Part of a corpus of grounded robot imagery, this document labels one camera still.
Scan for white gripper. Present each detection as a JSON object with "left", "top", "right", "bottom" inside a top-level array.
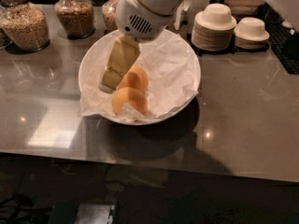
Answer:
[{"left": 98, "top": 0, "right": 172, "bottom": 93}]

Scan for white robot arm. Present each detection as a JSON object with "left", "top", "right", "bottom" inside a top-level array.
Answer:
[{"left": 98, "top": 0, "right": 299, "bottom": 93}]

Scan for large white bowl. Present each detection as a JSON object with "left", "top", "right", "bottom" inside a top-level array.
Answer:
[{"left": 78, "top": 28, "right": 202, "bottom": 126}]

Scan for right glass cereal jar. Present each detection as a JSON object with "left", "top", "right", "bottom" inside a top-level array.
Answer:
[{"left": 102, "top": 0, "right": 119, "bottom": 32}]

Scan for white crumpled paper liner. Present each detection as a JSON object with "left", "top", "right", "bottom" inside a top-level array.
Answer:
[{"left": 79, "top": 34, "right": 199, "bottom": 122}]

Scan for middle glass grain jar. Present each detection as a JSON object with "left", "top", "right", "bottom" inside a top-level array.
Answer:
[{"left": 54, "top": 0, "right": 94, "bottom": 38}]

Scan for glass grain jar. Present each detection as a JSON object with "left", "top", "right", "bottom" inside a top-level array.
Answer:
[
  {"left": 1, "top": 0, "right": 50, "bottom": 51},
  {"left": 54, "top": 0, "right": 94, "bottom": 38}
]

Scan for white stand behind bottle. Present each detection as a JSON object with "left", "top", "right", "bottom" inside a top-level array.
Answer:
[{"left": 174, "top": 0, "right": 210, "bottom": 33}]

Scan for tall stack paper bowls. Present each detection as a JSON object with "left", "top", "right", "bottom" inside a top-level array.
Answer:
[{"left": 192, "top": 3, "right": 236, "bottom": 52}]

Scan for left glass grain jar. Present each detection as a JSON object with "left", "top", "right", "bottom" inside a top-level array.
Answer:
[{"left": 1, "top": 0, "right": 50, "bottom": 51}]

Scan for short stack paper bowls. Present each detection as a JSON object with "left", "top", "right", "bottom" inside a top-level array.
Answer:
[{"left": 234, "top": 17, "right": 269, "bottom": 49}]

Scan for black rubber mat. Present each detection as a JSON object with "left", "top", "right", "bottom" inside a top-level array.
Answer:
[{"left": 266, "top": 14, "right": 299, "bottom": 76}]

